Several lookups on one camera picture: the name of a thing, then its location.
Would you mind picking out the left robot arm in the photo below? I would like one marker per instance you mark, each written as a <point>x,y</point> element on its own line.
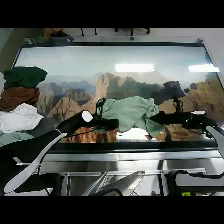
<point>40,146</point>

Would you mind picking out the pale green shirt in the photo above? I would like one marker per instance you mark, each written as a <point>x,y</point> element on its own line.
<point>131,113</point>

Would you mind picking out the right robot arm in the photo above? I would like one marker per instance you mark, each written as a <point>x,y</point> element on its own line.
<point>200,120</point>

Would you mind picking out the brown garment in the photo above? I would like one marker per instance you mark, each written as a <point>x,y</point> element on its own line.
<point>18,97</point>

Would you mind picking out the dark green garment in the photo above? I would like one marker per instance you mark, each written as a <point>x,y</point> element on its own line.
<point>24,77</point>

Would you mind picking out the silver frame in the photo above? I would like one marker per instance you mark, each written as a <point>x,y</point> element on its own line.
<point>133,166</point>

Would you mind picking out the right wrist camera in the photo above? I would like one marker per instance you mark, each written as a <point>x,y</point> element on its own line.
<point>177,104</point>

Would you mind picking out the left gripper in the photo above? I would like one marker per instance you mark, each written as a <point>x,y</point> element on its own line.
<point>106,123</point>

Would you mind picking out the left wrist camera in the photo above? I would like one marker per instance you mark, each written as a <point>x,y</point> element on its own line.
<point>99,106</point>

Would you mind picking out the light green garment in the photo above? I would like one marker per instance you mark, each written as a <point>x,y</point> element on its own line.
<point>13,137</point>

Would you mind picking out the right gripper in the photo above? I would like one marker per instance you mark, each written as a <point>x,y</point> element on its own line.
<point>166,118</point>

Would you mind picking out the white garment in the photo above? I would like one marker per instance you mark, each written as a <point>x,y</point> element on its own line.
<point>19,118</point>

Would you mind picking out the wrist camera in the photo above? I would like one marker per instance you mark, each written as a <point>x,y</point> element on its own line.
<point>177,104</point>
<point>99,106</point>

